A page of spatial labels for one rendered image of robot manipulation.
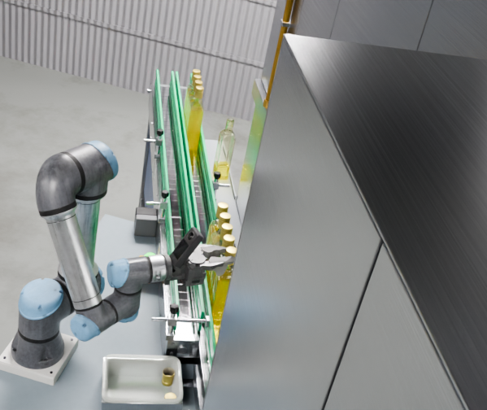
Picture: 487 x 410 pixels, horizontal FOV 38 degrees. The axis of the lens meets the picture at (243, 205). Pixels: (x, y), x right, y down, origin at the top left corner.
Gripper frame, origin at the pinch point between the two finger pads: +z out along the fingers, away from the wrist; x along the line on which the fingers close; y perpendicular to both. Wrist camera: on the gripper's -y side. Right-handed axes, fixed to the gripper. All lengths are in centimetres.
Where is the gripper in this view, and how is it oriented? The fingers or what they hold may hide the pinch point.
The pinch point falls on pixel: (230, 253)
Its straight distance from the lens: 206.5
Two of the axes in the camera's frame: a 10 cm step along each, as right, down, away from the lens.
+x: 4.0, 5.6, -7.3
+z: 9.0, -0.8, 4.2
